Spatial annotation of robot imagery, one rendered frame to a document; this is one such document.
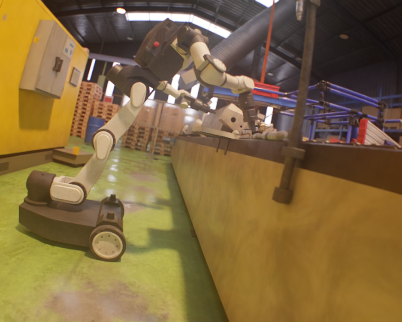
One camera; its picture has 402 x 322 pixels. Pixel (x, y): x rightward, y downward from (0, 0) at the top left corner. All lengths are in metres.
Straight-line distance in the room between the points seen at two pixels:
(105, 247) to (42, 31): 2.24
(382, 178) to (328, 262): 0.20
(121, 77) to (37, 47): 1.54
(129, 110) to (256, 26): 9.09
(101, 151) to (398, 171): 1.29
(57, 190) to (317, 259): 1.29
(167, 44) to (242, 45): 8.25
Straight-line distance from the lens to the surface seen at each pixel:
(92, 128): 8.11
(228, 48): 9.38
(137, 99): 1.38
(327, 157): 0.56
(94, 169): 1.42
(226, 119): 1.49
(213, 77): 1.15
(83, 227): 1.35
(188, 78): 8.54
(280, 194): 0.63
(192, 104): 1.95
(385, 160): 0.45
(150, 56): 1.40
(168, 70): 1.42
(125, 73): 1.42
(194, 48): 1.25
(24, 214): 1.50
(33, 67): 2.72
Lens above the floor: 0.70
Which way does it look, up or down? 4 degrees down
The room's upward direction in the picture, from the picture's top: 12 degrees clockwise
